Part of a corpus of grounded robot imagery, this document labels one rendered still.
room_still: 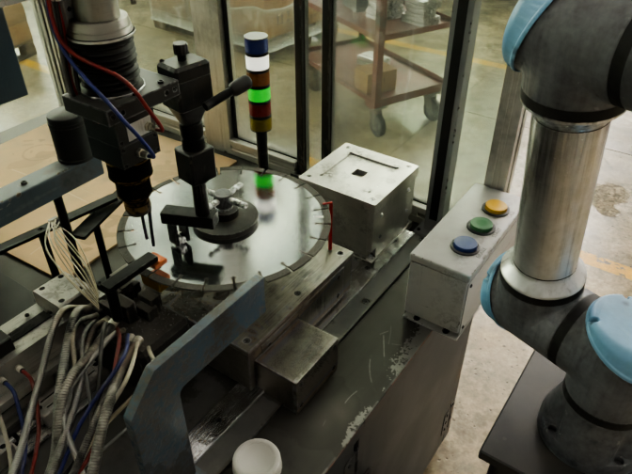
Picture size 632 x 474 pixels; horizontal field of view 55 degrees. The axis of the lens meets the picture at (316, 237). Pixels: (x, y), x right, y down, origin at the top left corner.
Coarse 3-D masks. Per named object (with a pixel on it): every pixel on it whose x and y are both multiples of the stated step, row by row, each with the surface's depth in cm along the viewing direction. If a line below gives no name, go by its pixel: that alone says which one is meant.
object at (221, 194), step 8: (240, 184) 102; (208, 192) 100; (216, 192) 99; (224, 192) 99; (232, 192) 100; (216, 200) 98; (224, 200) 98; (232, 200) 98; (240, 200) 97; (216, 208) 99; (224, 208) 99
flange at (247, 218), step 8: (232, 208) 100; (240, 208) 103; (248, 208) 103; (256, 208) 103; (224, 216) 99; (232, 216) 99; (240, 216) 100; (248, 216) 101; (256, 216) 101; (224, 224) 99; (232, 224) 99; (240, 224) 99; (248, 224) 99; (256, 224) 100; (200, 232) 98; (208, 232) 97; (216, 232) 97; (224, 232) 97; (232, 232) 97; (240, 232) 98
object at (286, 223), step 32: (160, 192) 109; (192, 192) 109; (256, 192) 109; (288, 192) 109; (128, 224) 101; (160, 224) 101; (288, 224) 101; (320, 224) 101; (192, 256) 94; (224, 256) 94; (256, 256) 94; (288, 256) 94
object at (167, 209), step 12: (204, 192) 89; (168, 204) 94; (204, 204) 90; (168, 216) 92; (180, 216) 92; (192, 216) 91; (204, 216) 91; (216, 216) 92; (168, 228) 94; (180, 228) 96; (204, 228) 92
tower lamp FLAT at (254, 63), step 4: (268, 52) 116; (248, 56) 114; (252, 56) 114; (256, 56) 114; (260, 56) 114; (264, 56) 114; (268, 56) 116; (248, 60) 115; (252, 60) 114; (256, 60) 114; (260, 60) 114; (264, 60) 115; (268, 60) 116; (248, 64) 115; (252, 64) 115; (256, 64) 114; (260, 64) 115; (264, 64) 115; (268, 64) 116; (248, 68) 116; (252, 68) 115; (256, 68) 115; (260, 68) 115; (264, 68) 116; (268, 68) 116
